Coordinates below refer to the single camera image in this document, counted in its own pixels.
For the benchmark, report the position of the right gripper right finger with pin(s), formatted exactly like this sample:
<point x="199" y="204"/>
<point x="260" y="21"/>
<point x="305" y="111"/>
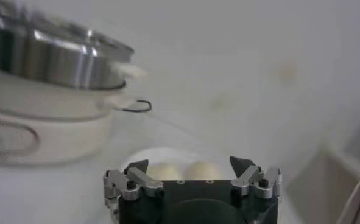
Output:
<point x="249" y="178"/>

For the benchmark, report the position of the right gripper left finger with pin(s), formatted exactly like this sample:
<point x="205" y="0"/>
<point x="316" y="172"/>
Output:
<point x="143" y="179"/>

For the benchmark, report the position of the white steamed baozi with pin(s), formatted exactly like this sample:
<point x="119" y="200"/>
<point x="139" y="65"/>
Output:
<point x="164" y="172"/>
<point x="202" y="171"/>

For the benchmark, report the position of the perforated steel steamer basket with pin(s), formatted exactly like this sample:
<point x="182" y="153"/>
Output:
<point x="58" y="58"/>

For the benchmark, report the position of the large white round plate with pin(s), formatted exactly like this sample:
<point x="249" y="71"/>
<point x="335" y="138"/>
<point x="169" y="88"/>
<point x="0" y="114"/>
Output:
<point x="155" y="155"/>

